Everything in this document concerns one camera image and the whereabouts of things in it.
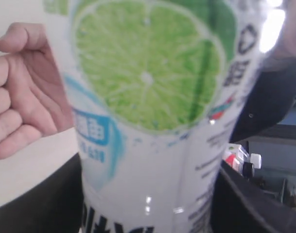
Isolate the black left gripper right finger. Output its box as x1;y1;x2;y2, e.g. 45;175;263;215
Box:
210;162;296;233

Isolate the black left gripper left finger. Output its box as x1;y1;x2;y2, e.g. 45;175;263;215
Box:
0;154;83;233

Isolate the lime label clear bottle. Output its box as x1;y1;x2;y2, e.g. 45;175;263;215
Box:
43;0;285;233

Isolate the black sleeved forearm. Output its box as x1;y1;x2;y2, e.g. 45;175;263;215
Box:
230;0;296;144

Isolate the black-cap bottle in background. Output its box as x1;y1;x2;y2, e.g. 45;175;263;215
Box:
223;144;255;180

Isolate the person's open hand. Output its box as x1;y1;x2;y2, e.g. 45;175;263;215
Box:
0;22;74;159

